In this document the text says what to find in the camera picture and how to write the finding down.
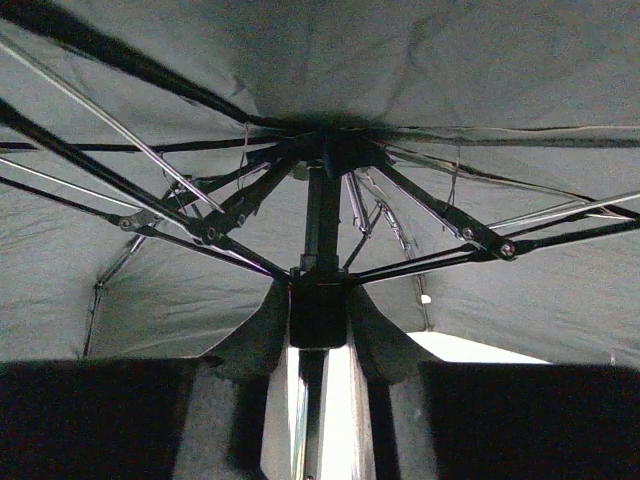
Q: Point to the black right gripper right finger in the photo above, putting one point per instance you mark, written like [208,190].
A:
[533,421]

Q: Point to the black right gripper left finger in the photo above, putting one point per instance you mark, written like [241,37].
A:
[114,419]

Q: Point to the beige folding umbrella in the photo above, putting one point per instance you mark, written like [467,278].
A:
[326,195]

